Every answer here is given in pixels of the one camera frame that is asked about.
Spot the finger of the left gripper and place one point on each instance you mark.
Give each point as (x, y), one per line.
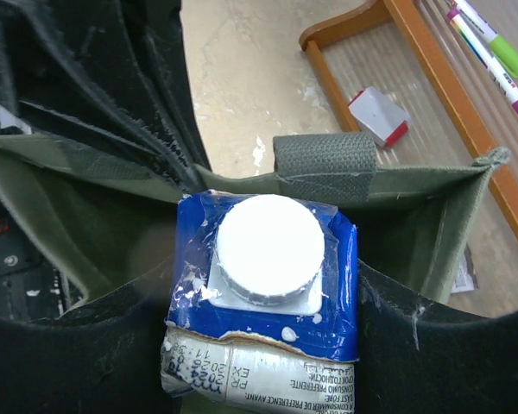
(104, 87)

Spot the red white small box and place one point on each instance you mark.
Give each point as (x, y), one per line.
(377, 114)

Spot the green canvas bag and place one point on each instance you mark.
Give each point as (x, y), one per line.
(104, 220)

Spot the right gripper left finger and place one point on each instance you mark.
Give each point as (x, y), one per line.
(100, 357)

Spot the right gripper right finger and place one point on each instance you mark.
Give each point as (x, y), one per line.
(420, 356)

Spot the blue juice carton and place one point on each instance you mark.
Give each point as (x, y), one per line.
(263, 313)

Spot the wooden shelf rack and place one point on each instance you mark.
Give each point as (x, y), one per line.
(473, 104)

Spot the magenta capped marker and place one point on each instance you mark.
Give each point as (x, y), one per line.
(496, 71)

